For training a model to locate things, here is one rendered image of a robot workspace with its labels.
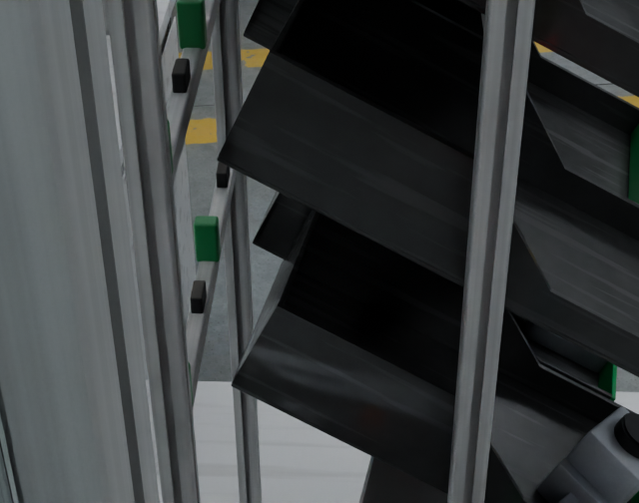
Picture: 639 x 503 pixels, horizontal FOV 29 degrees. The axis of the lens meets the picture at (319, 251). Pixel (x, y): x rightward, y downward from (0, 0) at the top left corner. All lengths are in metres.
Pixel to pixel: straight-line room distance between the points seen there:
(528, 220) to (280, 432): 0.67
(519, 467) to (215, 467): 0.57
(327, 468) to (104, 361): 1.18
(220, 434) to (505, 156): 0.83
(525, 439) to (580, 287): 0.15
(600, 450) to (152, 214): 0.32
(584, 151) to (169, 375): 0.35
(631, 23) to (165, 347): 0.30
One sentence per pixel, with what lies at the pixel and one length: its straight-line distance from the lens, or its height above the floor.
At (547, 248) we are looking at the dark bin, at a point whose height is 1.39.
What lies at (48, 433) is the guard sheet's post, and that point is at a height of 1.70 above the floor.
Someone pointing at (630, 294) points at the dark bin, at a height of 1.36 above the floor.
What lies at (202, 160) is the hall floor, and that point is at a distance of 3.50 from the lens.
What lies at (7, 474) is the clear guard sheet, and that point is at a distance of 0.17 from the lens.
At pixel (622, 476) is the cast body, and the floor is 1.26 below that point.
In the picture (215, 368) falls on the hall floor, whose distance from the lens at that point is 2.78.
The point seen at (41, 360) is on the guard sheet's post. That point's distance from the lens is 0.16.
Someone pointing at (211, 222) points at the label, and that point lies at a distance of 0.84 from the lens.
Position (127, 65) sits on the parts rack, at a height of 1.55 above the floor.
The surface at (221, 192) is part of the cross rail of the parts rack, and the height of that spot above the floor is 1.31.
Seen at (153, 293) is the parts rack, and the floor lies 1.41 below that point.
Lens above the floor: 1.81
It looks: 36 degrees down
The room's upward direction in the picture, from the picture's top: straight up
